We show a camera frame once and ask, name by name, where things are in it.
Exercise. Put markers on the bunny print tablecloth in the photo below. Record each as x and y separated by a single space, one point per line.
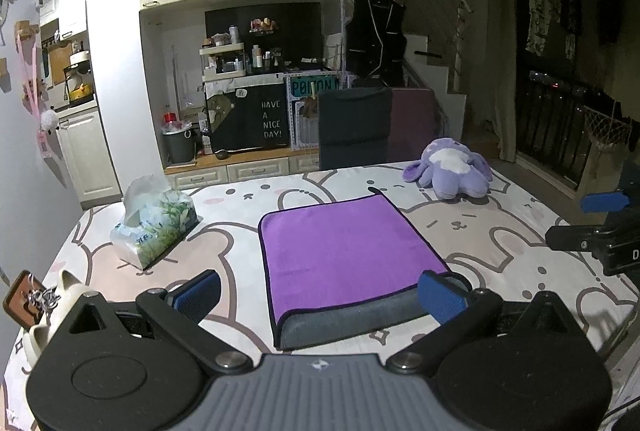
495 242

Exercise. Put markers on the purple and grey towel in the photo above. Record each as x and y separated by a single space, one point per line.
337 271

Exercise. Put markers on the white drawer cabinet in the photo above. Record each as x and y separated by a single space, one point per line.
208 170

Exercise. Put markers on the purple plush toy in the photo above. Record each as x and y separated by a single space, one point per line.
450 169

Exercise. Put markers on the maroon panel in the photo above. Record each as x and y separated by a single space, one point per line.
413 123

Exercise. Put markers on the black hanging jacket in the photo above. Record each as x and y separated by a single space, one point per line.
375 42

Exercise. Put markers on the white storage rack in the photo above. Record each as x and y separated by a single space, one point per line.
223 62

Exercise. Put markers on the black have a nice day cloth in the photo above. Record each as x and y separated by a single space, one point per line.
246 117

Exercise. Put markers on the white kitchen cabinet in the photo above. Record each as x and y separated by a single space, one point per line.
85 151

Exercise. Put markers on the dark folded chair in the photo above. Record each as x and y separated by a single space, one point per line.
354 127

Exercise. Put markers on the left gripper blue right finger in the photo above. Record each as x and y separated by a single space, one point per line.
443 296

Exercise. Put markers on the brown square coaster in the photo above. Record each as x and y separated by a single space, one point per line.
23 302

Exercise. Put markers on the cream cat-ear cup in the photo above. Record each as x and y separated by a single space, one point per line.
55 303

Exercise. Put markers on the teal lettered sign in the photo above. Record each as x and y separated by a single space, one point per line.
309 85

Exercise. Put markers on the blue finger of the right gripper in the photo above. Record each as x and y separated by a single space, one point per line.
604 202

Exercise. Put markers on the green floral tissue pack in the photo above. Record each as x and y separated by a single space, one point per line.
156 218

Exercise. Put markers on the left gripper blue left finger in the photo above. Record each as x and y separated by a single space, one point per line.
196 298

